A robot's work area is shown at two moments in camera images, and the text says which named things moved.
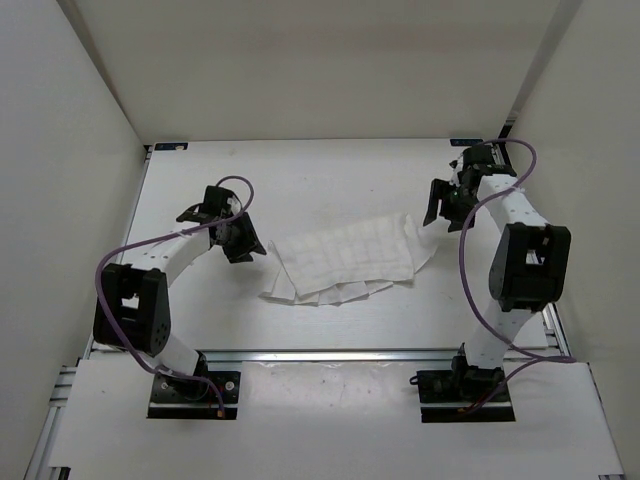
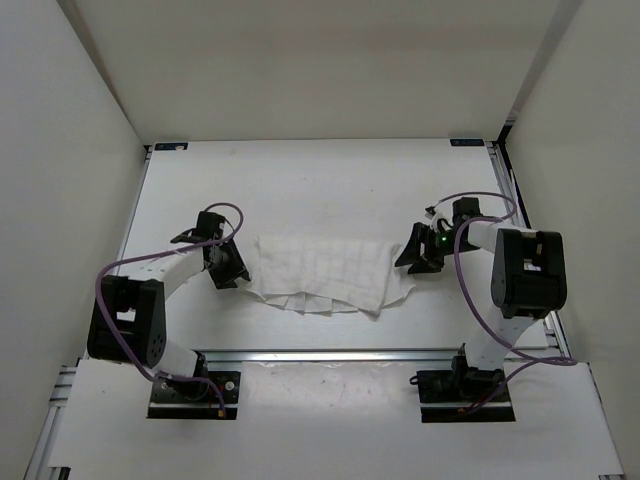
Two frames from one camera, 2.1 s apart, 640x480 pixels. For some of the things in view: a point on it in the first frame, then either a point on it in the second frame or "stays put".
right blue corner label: x=465 y=142 stays put
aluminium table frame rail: x=335 y=356 stays put
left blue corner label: x=171 y=146 stays put
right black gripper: x=439 y=189 → x=421 y=233
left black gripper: x=249 y=242 → x=236 y=268
